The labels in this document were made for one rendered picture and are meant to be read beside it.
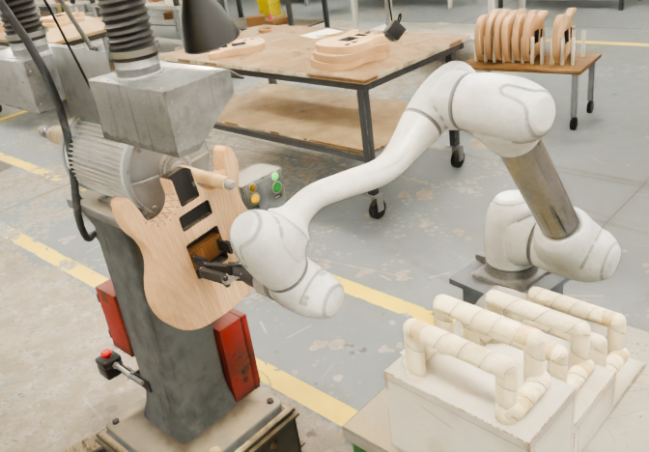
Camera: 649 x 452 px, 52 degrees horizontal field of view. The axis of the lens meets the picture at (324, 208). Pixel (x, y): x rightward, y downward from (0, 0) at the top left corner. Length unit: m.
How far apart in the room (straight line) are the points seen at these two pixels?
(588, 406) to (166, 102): 0.95
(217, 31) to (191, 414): 1.27
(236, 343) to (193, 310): 0.61
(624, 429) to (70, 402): 2.39
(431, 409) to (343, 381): 1.74
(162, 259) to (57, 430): 1.61
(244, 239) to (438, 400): 0.45
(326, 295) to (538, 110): 0.57
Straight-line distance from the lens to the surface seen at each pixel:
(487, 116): 1.45
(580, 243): 1.85
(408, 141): 1.50
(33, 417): 3.19
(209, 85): 1.42
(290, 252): 1.27
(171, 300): 1.61
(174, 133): 1.38
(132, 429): 2.45
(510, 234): 1.98
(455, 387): 1.12
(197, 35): 1.54
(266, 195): 1.95
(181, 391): 2.22
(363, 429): 1.31
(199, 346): 2.19
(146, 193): 1.72
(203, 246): 1.63
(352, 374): 2.88
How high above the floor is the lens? 1.84
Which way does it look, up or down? 26 degrees down
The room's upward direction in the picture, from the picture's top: 8 degrees counter-clockwise
